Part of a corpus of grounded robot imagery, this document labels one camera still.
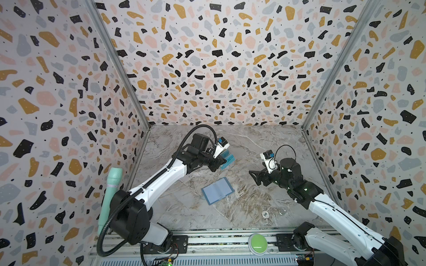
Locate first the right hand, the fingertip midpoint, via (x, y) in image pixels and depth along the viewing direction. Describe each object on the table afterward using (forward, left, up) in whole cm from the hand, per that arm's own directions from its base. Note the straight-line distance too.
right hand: (257, 165), depth 76 cm
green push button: (-29, 0, -19) cm, 34 cm away
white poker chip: (-16, -6, -22) cm, 28 cm away
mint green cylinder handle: (-14, +54, +12) cm, 57 cm away
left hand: (+3, +14, +1) cm, 14 cm away
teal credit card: (+3, +12, -1) cm, 13 cm away
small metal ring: (-15, -14, -19) cm, 28 cm away
